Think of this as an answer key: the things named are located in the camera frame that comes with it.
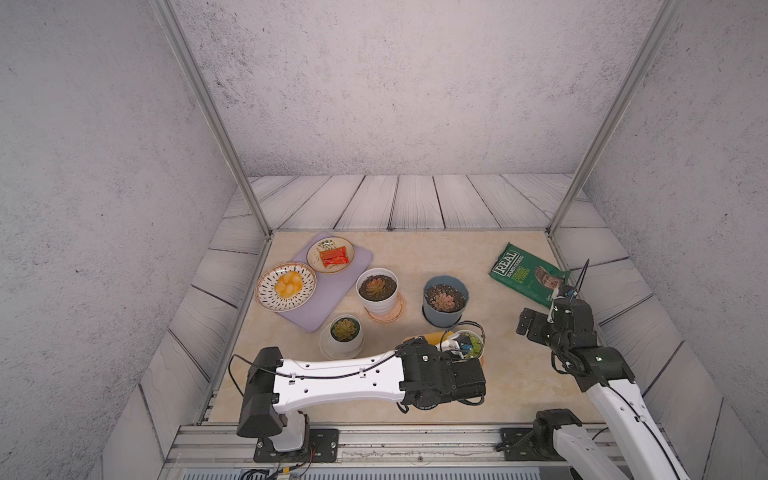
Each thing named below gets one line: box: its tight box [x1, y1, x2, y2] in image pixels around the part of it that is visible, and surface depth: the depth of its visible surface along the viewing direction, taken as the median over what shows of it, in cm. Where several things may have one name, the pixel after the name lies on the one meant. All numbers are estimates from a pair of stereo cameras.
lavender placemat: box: [279, 232, 374, 333], surface depth 103 cm
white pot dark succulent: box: [355, 267, 399, 316], surface depth 94 cm
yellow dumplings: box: [275, 271, 303, 298], surface depth 103 cm
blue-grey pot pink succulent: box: [422, 275, 469, 327], surface depth 93 cm
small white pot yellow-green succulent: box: [329, 314, 363, 353], surface depth 87 cm
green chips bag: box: [489, 242, 571, 308], surface depth 107 cm
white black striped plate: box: [255, 261, 317, 313], surface depth 103 cm
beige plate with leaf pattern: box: [306, 237, 355, 274], surface depth 113 cm
